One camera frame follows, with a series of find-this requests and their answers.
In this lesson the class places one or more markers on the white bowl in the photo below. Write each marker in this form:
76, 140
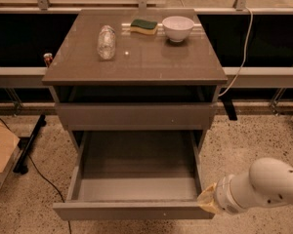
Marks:
177, 28

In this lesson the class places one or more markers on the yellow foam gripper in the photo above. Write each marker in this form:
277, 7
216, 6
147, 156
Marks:
222, 195

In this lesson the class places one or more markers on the grey drawer cabinet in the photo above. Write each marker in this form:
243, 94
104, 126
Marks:
144, 69

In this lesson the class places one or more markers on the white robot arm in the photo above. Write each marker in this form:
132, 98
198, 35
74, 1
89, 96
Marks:
268, 183

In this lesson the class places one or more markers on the closed grey top drawer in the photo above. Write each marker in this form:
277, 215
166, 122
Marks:
136, 116

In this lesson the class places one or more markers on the clear plastic water bottle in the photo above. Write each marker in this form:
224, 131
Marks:
106, 42

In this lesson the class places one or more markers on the cardboard box left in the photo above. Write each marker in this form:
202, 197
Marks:
8, 151

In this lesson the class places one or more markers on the grey drawer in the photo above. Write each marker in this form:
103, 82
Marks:
135, 175
136, 116

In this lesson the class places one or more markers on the red soda can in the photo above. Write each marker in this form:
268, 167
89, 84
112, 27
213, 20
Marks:
48, 58

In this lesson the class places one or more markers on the green yellow sponge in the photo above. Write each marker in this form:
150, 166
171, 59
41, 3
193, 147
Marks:
143, 26

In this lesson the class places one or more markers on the black metal stand leg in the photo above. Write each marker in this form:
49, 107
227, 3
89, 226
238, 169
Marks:
21, 166

